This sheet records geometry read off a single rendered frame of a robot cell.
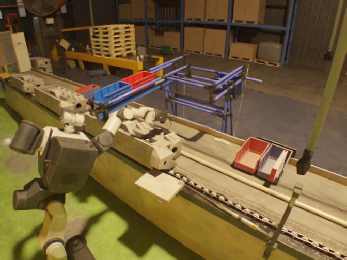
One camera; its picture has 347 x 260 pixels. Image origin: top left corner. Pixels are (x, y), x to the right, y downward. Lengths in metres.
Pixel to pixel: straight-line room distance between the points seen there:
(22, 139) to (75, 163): 0.28
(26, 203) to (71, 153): 0.42
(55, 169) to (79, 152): 0.14
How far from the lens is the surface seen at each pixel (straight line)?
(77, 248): 2.09
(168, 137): 1.80
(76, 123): 1.25
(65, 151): 1.09
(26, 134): 1.17
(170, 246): 2.20
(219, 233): 1.66
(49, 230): 1.55
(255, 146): 2.07
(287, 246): 1.45
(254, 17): 10.38
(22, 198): 1.35
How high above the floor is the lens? 1.89
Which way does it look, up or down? 29 degrees down
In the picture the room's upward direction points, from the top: straight up
